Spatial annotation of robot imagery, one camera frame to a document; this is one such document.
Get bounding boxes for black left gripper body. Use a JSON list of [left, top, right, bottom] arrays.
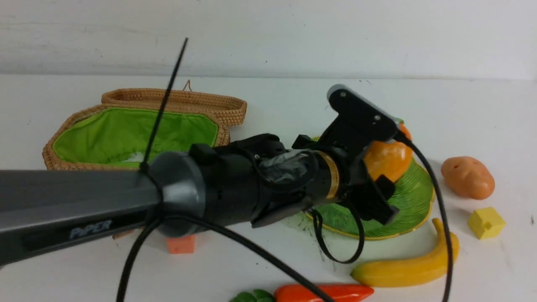
[[337, 140, 373, 221]]

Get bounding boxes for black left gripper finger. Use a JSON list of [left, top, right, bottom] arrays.
[[361, 175, 399, 225]]

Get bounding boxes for orange yellow toy mango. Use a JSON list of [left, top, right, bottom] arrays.
[[364, 141, 414, 183]]

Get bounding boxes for yellow toy banana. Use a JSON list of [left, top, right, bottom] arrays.
[[350, 218, 448, 287]]

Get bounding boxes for orange toy carrot green leaves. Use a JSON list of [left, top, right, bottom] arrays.
[[229, 284, 375, 302]]

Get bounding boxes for brown toy potato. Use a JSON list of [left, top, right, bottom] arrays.
[[441, 156, 495, 200]]

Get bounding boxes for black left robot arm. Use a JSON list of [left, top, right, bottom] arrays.
[[1, 134, 399, 266]]

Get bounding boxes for green glass leaf plate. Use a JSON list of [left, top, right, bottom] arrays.
[[304, 134, 435, 240]]

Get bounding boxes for yellow foam cube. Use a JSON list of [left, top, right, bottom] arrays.
[[467, 207, 506, 240]]

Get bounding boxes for orange foam cube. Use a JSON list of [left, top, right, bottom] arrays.
[[166, 235, 196, 255]]

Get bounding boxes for woven wicker basket green lining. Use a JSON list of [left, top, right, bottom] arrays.
[[42, 104, 230, 170]]

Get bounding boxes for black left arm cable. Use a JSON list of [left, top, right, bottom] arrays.
[[117, 38, 454, 302]]

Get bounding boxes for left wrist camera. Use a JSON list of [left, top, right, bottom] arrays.
[[319, 84, 399, 150]]

